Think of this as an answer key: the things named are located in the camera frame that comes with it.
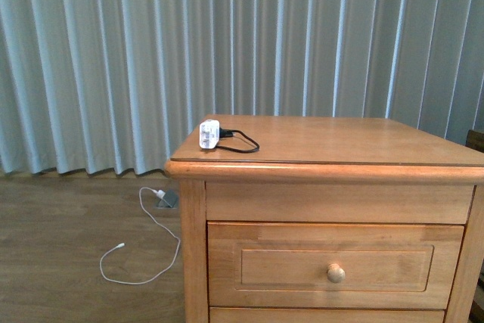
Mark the black charger cable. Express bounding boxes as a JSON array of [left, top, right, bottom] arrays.
[[216, 128, 261, 154]]

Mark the white charger adapter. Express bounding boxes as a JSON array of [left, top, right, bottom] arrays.
[[199, 119, 220, 150]]

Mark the wooden drawer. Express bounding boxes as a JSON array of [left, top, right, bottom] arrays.
[[209, 307, 445, 323], [208, 222, 464, 310]]

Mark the open metal floor socket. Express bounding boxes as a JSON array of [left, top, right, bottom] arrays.
[[155, 190, 179, 209]]

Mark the white floor plug adapter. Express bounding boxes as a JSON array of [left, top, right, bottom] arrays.
[[153, 190, 166, 199]]

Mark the wooden nightstand cabinet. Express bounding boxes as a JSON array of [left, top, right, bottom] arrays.
[[165, 115, 483, 322]]

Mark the pale pleated curtain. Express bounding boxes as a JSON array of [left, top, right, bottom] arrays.
[[1, 0, 483, 174]]

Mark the white floor charging cable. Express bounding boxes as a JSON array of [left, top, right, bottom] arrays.
[[99, 187, 182, 286]]

